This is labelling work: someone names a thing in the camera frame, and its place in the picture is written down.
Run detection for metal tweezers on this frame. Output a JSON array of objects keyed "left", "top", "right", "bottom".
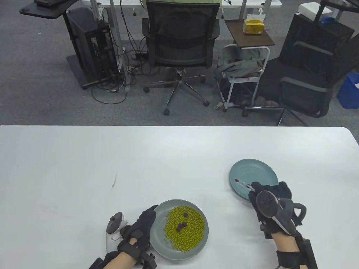
[{"left": 235, "top": 179, "right": 256, "bottom": 192}]

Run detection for yellow tissue box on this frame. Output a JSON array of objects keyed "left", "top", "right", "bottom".
[{"left": 243, "top": 14, "right": 265, "bottom": 35}]

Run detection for grey jacket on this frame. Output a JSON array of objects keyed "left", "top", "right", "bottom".
[{"left": 214, "top": 48, "right": 264, "bottom": 79}]

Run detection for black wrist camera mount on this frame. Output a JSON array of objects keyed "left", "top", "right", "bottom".
[
  {"left": 276, "top": 238, "right": 319, "bottom": 269},
  {"left": 89, "top": 251, "right": 156, "bottom": 269}
]

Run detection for black stand base plate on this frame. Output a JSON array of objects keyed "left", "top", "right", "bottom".
[{"left": 66, "top": 54, "right": 99, "bottom": 90}]

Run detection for white desk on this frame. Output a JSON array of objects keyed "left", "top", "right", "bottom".
[{"left": 90, "top": 0, "right": 282, "bottom": 93}]

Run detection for person's left forearm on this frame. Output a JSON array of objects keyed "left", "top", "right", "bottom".
[{"left": 103, "top": 251, "right": 138, "bottom": 269}]

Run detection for black padded office chair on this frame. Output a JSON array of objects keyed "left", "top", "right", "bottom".
[{"left": 243, "top": 13, "right": 359, "bottom": 127}]

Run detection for black desk frame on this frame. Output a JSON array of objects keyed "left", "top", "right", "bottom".
[{"left": 313, "top": 0, "right": 359, "bottom": 23}]

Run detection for blue plastic bin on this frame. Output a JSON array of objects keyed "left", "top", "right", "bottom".
[{"left": 337, "top": 73, "right": 359, "bottom": 110}]

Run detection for person's left hand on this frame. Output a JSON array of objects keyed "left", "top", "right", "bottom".
[{"left": 117, "top": 205, "right": 159, "bottom": 265}]

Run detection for black stand desk top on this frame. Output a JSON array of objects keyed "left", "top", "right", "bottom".
[{"left": 19, "top": 0, "right": 82, "bottom": 19}]

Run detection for black computer tower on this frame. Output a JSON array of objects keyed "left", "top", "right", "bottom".
[{"left": 67, "top": 8, "right": 119, "bottom": 84}]

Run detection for black bag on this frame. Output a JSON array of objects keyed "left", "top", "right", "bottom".
[{"left": 220, "top": 78, "right": 257, "bottom": 106}]

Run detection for brown side table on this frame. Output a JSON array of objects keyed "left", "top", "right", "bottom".
[{"left": 225, "top": 19, "right": 276, "bottom": 47}]

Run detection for black mesh office chair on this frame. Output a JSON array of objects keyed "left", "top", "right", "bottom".
[{"left": 141, "top": 1, "right": 220, "bottom": 116}]

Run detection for teal plate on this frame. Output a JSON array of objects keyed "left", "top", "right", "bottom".
[{"left": 229, "top": 159, "right": 279, "bottom": 201}]

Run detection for tangle of black cables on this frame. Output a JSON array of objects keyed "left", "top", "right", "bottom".
[{"left": 91, "top": 0, "right": 157, "bottom": 105}]

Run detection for black keyboard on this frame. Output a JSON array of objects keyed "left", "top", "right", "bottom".
[{"left": 34, "top": 0, "right": 65, "bottom": 7}]

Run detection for grey white tracker controller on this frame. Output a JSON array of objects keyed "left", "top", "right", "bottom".
[
  {"left": 106, "top": 212, "right": 128, "bottom": 252},
  {"left": 255, "top": 190, "right": 308, "bottom": 235}
]

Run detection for pile of green beans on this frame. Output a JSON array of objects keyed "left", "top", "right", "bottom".
[{"left": 164, "top": 206, "right": 205, "bottom": 252}]

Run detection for white box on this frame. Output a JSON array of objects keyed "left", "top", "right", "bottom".
[{"left": 298, "top": 2, "right": 333, "bottom": 18}]

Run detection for grey plate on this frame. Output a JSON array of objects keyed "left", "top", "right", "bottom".
[{"left": 149, "top": 199, "right": 209, "bottom": 260}]

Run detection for person's right hand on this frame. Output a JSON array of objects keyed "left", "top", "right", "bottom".
[{"left": 248, "top": 182, "right": 293, "bottom": 239}]

